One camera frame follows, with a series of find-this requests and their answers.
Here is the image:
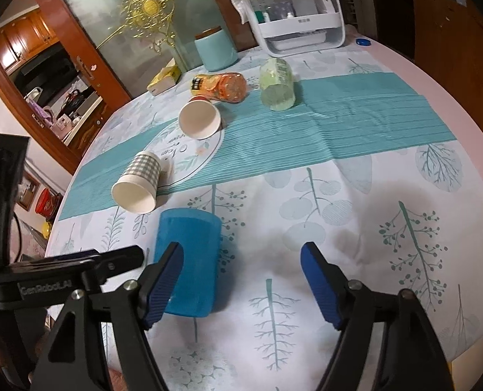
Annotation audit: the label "checked paper cup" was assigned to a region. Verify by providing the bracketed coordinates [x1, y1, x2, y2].
[111, 151, 163, 214]

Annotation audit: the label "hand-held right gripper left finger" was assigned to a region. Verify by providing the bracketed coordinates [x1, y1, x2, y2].
[30, 241, 184, 391]

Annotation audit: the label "brown wooden cabinet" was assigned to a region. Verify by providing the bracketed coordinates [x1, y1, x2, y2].
[411, 0, 483, 141]

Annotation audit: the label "teal table runner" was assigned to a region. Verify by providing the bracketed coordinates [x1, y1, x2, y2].
[58, 72, 458, 221]

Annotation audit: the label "oval printed placemat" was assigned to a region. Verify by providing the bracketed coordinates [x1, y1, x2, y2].
[144, 120, 225, 186]

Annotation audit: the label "white paper cup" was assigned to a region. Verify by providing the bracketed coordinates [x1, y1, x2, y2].
[178, 95, 223, 141]

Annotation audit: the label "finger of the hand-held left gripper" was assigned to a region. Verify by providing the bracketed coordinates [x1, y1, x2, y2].
[34, 245, 145, 291]

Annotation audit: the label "white storage organiser box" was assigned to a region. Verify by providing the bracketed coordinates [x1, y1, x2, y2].
[245, 0, 347, 58]

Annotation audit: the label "frosted glass door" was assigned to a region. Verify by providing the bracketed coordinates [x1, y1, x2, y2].
[58, 0, 262, 102]

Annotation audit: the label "wooden door frame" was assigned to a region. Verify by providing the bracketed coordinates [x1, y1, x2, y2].
[0, 0, 133, 164]

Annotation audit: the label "blue plastic cup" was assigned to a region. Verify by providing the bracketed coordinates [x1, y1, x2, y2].
[153, 207, 222, 319]

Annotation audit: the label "yellow tissue box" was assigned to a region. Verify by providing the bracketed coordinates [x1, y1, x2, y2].
[146, 65, 181, 97]

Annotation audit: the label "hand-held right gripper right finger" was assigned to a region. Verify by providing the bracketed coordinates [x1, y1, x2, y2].
[300, 241, 456, 391]

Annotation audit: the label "gold metal ornament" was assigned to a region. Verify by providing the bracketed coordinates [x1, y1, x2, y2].
[96, 0, 222, 56]

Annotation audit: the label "wooden kitchen cabinets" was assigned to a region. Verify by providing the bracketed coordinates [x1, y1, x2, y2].
[0, 7, 60, 72]

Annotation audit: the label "teal canister with wooden lid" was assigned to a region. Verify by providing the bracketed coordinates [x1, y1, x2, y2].
[194, 27, 239, 72]

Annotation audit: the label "red container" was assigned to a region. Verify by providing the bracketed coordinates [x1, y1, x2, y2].
[35, 188, 63, 217]

